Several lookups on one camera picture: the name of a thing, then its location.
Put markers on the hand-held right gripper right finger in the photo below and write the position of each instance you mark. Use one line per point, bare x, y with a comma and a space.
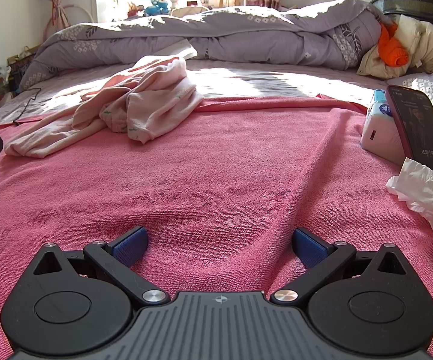
310, 249

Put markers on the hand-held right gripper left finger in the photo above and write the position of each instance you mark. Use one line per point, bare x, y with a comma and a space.
130, 249

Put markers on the pink strawberry pajama pants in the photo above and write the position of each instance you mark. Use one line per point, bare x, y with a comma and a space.
44, 140

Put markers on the pink strawberry pajama top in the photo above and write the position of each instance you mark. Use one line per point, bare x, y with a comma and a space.
156, 93

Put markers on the pink towel blanket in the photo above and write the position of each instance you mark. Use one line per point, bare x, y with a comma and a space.
220, 180

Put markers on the crumpled white tissue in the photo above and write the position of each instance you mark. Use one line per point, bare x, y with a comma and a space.
422, 191

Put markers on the smartphone in red case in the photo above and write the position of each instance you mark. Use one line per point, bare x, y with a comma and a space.
419, 127

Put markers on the pink white hula hoop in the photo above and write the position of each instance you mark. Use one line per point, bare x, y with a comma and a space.
71, 5

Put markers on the grey purple bed sheet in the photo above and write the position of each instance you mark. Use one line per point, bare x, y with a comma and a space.
239, 78

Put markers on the orange toy figure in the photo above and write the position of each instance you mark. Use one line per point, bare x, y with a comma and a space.
134, 7

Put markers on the orange garment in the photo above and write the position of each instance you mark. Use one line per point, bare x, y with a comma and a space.
389, 50

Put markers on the purple floral quilt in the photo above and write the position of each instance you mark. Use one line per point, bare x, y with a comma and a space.
257, 41

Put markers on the blue toy figure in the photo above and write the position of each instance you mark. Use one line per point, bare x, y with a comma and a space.
156, 7

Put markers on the cream puffer jacket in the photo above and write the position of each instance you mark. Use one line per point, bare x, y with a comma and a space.
430, 45

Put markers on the white bunny toy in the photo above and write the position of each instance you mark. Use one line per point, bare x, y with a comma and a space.
174, 0

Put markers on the dark bed headboard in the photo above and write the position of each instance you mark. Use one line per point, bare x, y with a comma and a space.
419, 5

